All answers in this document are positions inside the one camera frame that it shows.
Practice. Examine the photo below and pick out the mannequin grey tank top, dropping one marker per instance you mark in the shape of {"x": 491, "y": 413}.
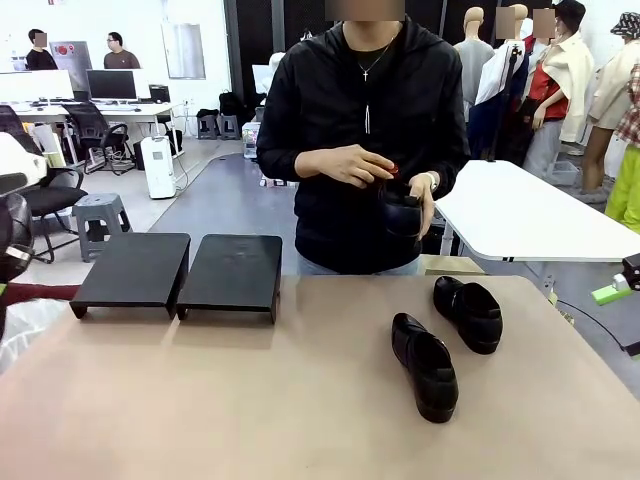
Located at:
{"x": 475, "y": 55}

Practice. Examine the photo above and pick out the clear plastic storage box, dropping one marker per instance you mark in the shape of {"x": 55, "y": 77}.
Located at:
{"x": 250, "y": 140}

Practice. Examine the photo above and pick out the white office desk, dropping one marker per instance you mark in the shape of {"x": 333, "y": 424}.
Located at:
{"x": 145, "y": 107}

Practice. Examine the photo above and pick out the plaid shirt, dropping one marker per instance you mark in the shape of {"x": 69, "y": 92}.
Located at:
{"x": 632, "y": 110}

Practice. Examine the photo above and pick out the white air purifier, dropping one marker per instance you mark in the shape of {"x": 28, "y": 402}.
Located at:
{"x": 157, "y": 170}

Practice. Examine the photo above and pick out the red shoe brush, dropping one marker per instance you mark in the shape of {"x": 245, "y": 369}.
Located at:
{"x": 392, "y": 170}

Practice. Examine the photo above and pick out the black shoe stand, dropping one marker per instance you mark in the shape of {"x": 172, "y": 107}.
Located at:
{"x": 130, "y": 270}
{"x": 230, "y": 275}

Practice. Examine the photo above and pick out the person's right forearm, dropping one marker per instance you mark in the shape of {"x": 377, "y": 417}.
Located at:
{"x": 280, "y": 162}

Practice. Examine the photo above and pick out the small grey stool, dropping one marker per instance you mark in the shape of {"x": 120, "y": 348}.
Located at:
{"x": 208, "y": 127}
{"x": 230, "y": 127}

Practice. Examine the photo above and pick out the mannequin white navy jacket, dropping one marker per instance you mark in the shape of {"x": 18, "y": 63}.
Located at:
{"x": 495, "y": 85}

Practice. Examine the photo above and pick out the person in black jacket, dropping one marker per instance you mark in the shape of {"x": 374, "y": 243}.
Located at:
{"x": 325, "y": 100}

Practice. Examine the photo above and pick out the grey boots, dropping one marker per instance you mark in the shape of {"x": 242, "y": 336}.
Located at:
{"x": 592, "y": 196}

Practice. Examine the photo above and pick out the dark red cloth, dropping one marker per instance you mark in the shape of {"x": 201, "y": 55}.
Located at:
{"x": 40, "y": 292}

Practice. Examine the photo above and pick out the neon yellow trousers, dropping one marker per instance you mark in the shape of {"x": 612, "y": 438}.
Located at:
{"x": 625, "y": 195}

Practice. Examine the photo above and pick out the grey plastic stool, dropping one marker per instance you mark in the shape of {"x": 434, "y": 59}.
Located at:
{"x": 100, "y": 202}

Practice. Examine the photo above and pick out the man in black shirt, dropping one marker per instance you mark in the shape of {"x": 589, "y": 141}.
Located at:
{"x": 42, "y": 60}

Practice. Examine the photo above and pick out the small black monitor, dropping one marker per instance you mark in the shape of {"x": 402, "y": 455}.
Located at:
{"x": 159, "y": 94}

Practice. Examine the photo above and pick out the black backpack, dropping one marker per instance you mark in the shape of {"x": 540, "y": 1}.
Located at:
{"x": 231, "y": 107}

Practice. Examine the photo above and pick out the black leather shoe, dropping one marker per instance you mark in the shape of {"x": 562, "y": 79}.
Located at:
{"x": 400, "y": 220}
{"x": 430, "y": 380}
{"x": 475, "y": 315}

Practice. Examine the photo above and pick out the person's right hand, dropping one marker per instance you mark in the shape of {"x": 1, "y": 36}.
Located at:
{"x": 335, "y": 162}

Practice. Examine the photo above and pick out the person's left hand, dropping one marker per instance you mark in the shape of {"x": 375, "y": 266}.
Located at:
{"x": 426, "y": 205}

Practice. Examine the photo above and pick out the man in brown shirt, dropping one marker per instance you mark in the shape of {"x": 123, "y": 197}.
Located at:
{"x": 122, "y": 60}

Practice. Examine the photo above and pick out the brown cardboard box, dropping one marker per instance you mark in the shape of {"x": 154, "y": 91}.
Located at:
{"x": 450, "y": 265}

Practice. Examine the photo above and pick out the white desk partition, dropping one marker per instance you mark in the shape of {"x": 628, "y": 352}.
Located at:
{"x": 35, "y": 85}

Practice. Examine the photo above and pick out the silver wristwatch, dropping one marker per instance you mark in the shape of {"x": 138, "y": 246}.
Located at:
{"x": 433, "y": 182}

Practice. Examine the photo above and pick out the mannequin bucket hat beige coat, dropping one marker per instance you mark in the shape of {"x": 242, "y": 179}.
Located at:
{"x": 615, "y": 85}

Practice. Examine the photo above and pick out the grey wall panel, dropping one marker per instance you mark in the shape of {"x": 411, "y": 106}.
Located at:
{"x": 184, "y": 50}

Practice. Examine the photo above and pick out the black computer monitor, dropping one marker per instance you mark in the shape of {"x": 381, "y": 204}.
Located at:
{"x": 111, "y": 85}

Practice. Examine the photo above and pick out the white table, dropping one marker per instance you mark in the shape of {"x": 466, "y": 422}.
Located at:
{"x": 525, "y": 210}

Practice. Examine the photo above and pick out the grey cabinet red sticker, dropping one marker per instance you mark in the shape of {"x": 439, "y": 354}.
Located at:
{"x": 75, "y": 65}

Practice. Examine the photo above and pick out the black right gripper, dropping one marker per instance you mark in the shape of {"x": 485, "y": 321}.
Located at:
{"x": 633, "y": 272}

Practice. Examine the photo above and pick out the mannequin red top cream jacket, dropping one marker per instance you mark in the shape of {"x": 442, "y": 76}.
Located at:
{"x": 545, "y": 90}

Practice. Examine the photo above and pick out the person's left forearm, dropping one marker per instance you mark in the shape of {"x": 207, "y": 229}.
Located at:
{"x": 452, "y": 170}

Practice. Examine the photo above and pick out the black tripod pole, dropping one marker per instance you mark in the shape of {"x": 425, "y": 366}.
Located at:
{"x": 513, "y": 65}

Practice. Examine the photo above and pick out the white translucent plastic sheet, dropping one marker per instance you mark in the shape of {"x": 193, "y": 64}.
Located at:
{"x": 25, "y": 330}

